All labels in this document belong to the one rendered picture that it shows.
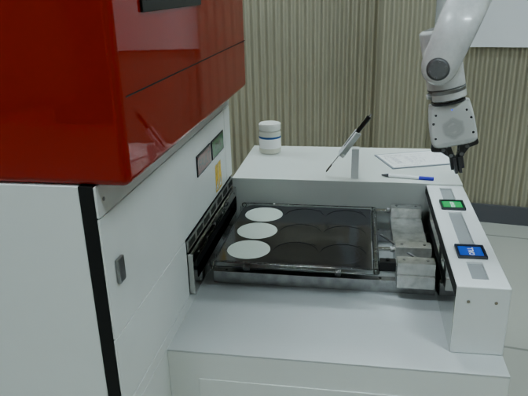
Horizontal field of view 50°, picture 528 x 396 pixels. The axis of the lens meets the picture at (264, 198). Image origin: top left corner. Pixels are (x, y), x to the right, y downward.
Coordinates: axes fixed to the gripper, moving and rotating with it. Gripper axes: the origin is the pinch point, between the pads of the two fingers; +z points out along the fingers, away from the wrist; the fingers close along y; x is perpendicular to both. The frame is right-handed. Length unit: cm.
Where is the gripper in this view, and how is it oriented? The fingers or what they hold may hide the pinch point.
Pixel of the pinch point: (456, 163)
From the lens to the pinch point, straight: 142.1
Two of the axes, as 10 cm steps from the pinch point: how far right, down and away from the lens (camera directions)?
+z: 2.3, 9.2, 3.1
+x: 1.5, -3.5, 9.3
